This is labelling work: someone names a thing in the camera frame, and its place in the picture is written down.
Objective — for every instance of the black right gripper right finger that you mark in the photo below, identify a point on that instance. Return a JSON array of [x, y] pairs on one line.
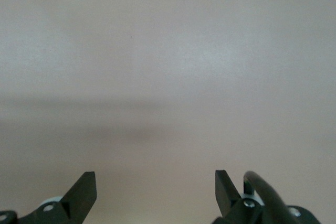
[[231, 203]]

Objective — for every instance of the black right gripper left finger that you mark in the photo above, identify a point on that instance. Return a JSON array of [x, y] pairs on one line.
[[76, 203]]

